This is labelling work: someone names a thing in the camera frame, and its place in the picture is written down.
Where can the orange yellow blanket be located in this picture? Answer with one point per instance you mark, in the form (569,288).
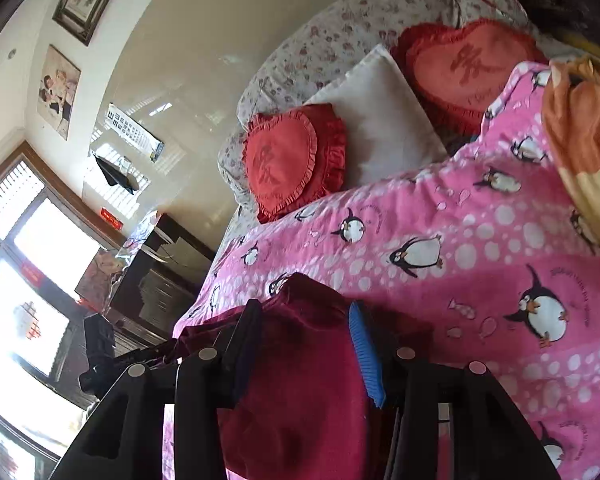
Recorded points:
(571,119)

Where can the dark wooden desk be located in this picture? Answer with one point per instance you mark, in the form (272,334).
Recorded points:
(163,267)

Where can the large red heart cushion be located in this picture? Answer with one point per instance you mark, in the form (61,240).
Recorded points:
(457,73)

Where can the couple portrait poster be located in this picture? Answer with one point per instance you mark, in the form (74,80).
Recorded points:
(57,91)

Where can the dark cloth hanging on wall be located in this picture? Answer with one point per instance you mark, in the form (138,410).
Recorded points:
(114,176)

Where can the small red heart cushion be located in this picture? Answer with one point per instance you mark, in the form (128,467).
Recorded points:
(294,158)

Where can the dark red fleece garment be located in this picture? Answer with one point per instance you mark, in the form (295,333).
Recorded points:
(305,413)

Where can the photo frame on desk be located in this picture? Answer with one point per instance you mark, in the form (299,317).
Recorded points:
(94,286)

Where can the floral headboard bolster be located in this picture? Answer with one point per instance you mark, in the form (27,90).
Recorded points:
(331,43)

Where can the red wall sticker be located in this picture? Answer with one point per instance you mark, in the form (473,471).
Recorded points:
(111,219)

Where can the wall calendar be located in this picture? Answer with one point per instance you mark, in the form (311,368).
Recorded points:
(133,133)

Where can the pink penguin blanket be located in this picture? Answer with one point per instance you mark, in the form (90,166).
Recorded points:
(475,258)

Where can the white pillow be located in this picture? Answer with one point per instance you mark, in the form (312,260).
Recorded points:
(388,132)

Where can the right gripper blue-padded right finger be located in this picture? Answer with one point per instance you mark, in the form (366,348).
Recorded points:
(443,422)

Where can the wooden framed window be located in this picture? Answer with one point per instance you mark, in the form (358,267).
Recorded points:
(48,237)

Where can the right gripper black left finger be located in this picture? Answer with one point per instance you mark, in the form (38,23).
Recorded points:
(122,438)

